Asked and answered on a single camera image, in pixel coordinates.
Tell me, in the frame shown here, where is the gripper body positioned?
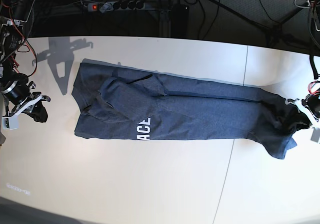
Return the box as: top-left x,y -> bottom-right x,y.
1,80 -> 51,116
285,94 -> 320,129

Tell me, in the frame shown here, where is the black tripod stand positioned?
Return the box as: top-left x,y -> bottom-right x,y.
203,0 -> 309,50

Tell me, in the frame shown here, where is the aluminium frame post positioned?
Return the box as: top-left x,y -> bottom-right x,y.
158,10 -> 171,38

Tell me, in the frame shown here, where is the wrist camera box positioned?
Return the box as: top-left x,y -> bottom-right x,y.
2,116 -> 19,130
310,129 -> 320,143

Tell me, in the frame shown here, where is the white power strip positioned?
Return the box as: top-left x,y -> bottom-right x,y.
87,1 -> 146,13

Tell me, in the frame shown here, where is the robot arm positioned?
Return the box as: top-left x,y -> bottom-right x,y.
0,0 -> 51,129
286,0 -> 320,131

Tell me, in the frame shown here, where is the blue T-shirt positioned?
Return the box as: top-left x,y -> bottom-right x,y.
72,63 -> 297,159

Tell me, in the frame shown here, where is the black power adapter box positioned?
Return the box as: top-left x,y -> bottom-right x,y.
170,4 -> 189,39

